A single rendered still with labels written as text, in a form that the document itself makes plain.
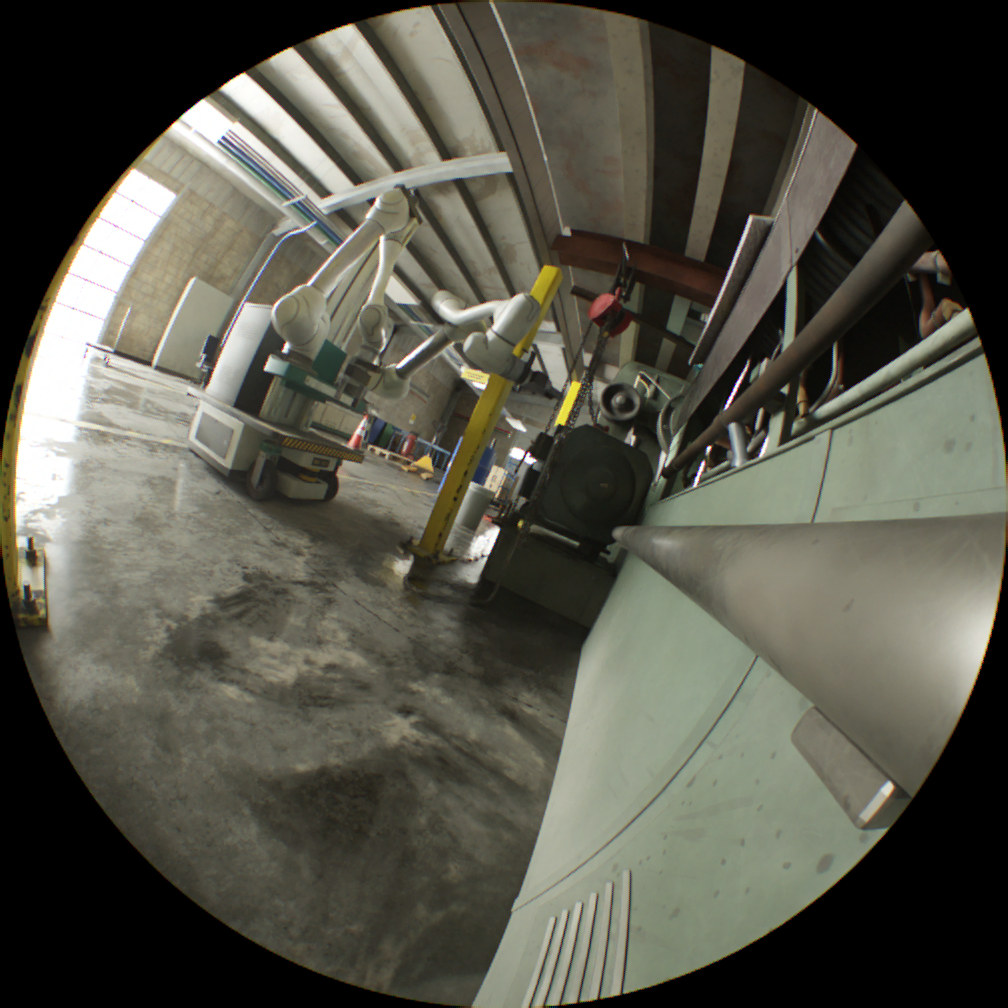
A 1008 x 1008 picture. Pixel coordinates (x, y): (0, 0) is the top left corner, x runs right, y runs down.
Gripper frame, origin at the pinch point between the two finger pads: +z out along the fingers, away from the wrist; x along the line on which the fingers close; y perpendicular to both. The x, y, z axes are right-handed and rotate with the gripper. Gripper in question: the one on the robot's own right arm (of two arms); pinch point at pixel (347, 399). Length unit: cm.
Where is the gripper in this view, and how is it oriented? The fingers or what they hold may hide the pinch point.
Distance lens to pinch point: 146.9
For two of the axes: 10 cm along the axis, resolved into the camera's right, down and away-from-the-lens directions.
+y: -9.1, -3.9, 1.2
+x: -1.3, 0.0, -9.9
